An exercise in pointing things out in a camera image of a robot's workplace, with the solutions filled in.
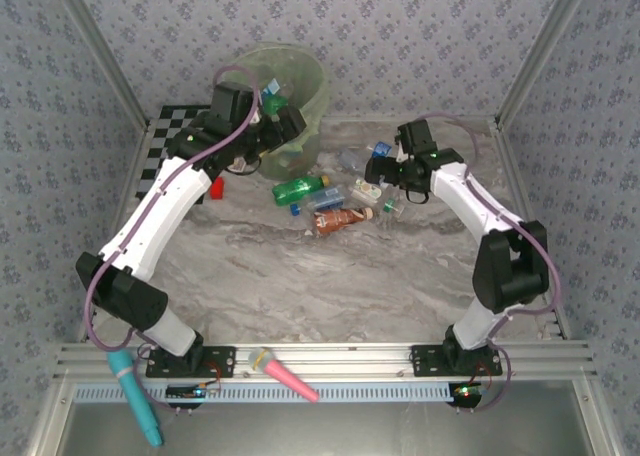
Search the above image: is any green plastic soda bottle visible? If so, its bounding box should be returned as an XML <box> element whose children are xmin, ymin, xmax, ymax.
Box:
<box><xmin>271</xmin><ymin>174</ymin><xmax>331</xmax><ymax>207</ymax></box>
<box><xmin>261</xmin><ymin>94</ymin><xmax>290</xmax><ymax>116</ymax></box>

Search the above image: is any clear grey water bottle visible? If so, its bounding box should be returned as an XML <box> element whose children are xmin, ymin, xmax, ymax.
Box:
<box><xmin>337</xmin><ymin>146</ymin><xmax>371</xmax><ymax>173</ymax></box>

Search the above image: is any clear bottle with green cap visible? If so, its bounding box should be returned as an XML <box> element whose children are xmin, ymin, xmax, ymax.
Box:
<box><xmin>348</xmin><ymin>176</ymin><xmax>404</xmax><ymax>218</ymax></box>

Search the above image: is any clear bottle light blue label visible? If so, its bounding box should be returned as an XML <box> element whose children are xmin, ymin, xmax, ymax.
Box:
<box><xmin>289</xmin><ymin>185</ymin><xmax>347</xmax><ymax>217</ymax></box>

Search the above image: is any brown label drink bottle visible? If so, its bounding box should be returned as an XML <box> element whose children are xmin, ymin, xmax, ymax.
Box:
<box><xmin>312</xmin><ymin>206</ymin><xmax>375</xmax><ymax>237</ymax></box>

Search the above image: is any bin with green plastic liner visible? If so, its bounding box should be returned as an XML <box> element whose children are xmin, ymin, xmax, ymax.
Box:
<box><xmin>222</xmin><ymin>41</ymin><xmax>330</xmax><ymax>181</ymax></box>

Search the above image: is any black grey checkered board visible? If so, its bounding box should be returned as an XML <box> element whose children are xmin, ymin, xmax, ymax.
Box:
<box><xmin>135</xmin><ymin>104</ymin><xmax>214</xmax><ymax>206</ymax></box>

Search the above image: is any pink toy microphone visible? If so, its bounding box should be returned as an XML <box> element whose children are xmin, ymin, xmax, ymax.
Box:
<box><xmin>247</xmin><ymin>346</ymin><xmax>320</xmax><ymax>404</ymax></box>

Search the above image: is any teal marker pen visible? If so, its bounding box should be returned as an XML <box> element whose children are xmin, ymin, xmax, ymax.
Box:
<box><xmin>106</xmin><ymin>348</ymin><xmax>165</xmax><ymax>448</ymax></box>

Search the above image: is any grey metal panel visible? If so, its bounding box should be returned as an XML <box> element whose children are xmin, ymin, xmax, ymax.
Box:
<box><xmin>52</xmin><ymin>400</ymin><xmax>599</xmax><ymax>456</ymax></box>

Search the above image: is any aluminium frame post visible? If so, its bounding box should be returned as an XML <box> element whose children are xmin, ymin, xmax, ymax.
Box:
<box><xmin>49</xmin><ymin>0</ymin><xmax>151</xmax><ymax>127</ymax></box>
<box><xmin>493</xmin><ymin>0</ymin><xmax>599</xmax><ymax>130</ymax></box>

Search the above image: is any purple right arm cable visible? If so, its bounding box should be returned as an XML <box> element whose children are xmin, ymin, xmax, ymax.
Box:
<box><xmin>412</xmin><ymin>114</ymin><xmax>561</xmax><ymax>412</ymax></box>

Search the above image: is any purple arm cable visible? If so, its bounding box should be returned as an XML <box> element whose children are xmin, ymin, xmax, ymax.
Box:
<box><xmin>412</xmin><ymin>114</ymin><xmax>561</xmax><ymax>412</ymax></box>
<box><xmin>83</xmin><ymin>65</ymin><xmax>264</xmax><ymax>412</ymax></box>

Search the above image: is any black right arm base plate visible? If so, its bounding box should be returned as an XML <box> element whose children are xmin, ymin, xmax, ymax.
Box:
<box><xmin>410</xmin><ymin>344</ymin><xmax>503</xmax><ymax>377</ymax></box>

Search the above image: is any aluminium frame rail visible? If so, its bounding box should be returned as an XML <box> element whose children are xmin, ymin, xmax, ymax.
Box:
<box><xmin>53</xmin><ymin>342</ymin><xmax>599</xmax><ymax>381</ymax></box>

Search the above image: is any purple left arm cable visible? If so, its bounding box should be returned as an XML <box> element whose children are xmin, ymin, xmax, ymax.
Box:
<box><xmin>83</xmin><ymin>65</ymin><xmax>264</xmax><ymax>412</ymax></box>

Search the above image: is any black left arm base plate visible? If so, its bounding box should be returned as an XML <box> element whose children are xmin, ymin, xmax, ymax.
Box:
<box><xmin>145</xmin><ymin>344</ymin><xmax>236</xmax><ymax>378</ymax></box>

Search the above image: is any light blue slotted cable duct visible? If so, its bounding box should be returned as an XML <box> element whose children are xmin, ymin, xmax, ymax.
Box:
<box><xmin>73</xmin><ymin>379</ymin><xmax>464</xmax><ymax>404</ymax></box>

